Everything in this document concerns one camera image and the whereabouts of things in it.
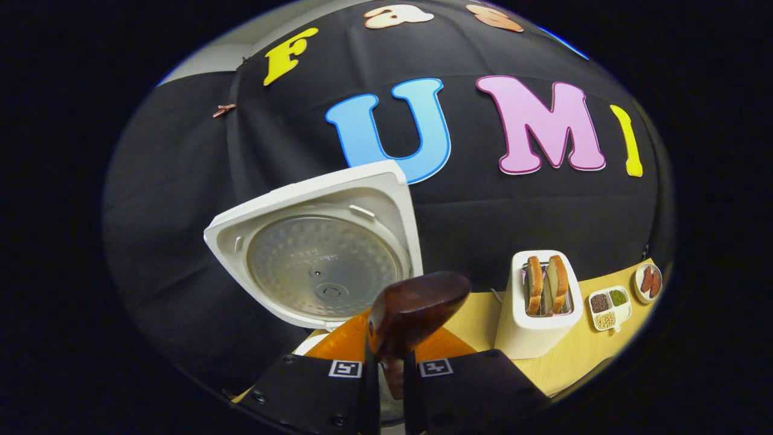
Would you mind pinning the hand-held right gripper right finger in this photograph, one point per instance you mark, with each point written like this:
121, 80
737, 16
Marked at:
471, 396

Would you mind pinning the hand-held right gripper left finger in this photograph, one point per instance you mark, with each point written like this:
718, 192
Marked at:
302, 396

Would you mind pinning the brown wooden spoon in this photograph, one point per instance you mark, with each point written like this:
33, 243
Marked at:
416, 308

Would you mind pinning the white rice cooker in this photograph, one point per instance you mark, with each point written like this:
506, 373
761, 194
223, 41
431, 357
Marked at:
314, 266

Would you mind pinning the white toaster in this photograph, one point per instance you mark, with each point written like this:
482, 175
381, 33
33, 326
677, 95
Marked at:
531, 335

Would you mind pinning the toast bread slice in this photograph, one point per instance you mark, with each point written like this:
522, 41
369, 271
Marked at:
534, 284
558, 283

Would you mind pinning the white divided bean dish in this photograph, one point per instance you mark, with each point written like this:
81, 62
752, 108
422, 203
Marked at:
622, 313

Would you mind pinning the white round plate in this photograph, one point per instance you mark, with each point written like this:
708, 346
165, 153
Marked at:
638, 284

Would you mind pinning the red meat slice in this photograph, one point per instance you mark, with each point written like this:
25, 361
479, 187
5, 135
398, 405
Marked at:
646, 280
656, 284

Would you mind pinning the pink clothes peg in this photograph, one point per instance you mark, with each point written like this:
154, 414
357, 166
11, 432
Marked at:
224, 110

